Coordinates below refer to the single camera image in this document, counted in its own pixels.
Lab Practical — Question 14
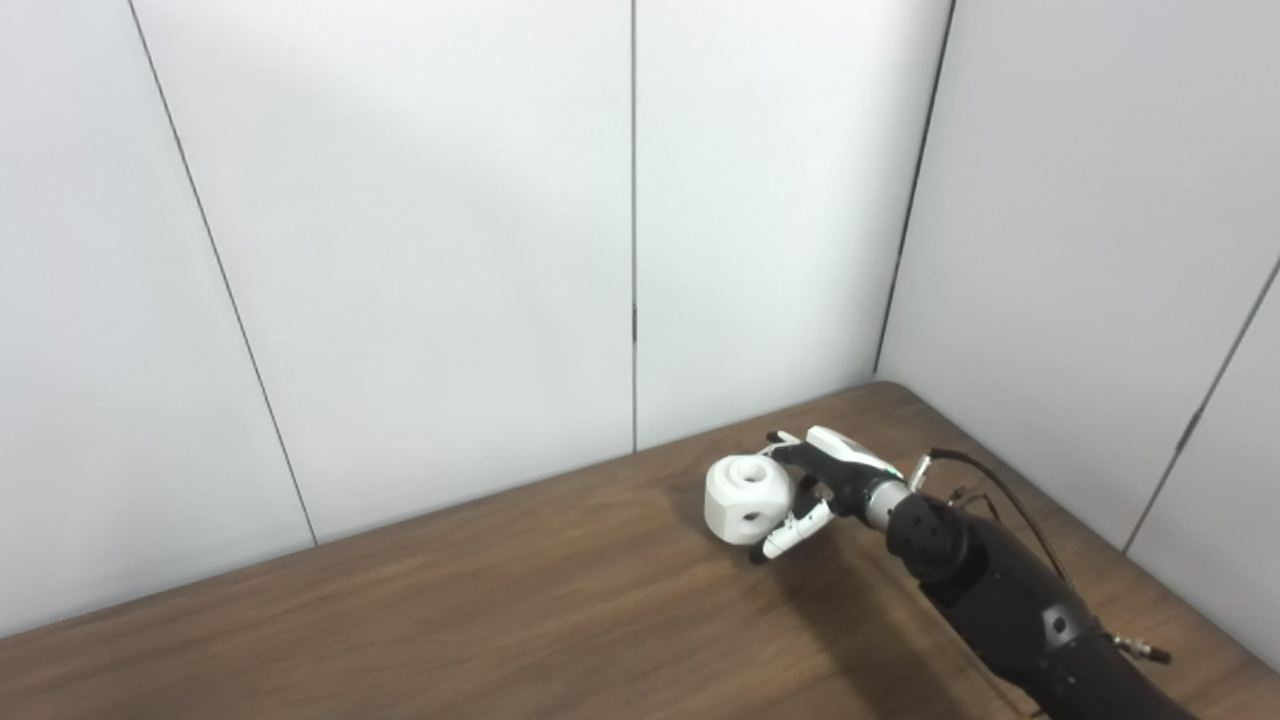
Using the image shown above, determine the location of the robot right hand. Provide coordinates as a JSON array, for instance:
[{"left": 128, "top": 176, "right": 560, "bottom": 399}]
[{"left": 750, "top": 425, "right": 911, "bottom": 566}]

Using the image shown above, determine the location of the round white piece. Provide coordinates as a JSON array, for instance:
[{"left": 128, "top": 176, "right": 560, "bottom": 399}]
[{"left": 703, "top": 455, "right": 798, "bottom": 547}]

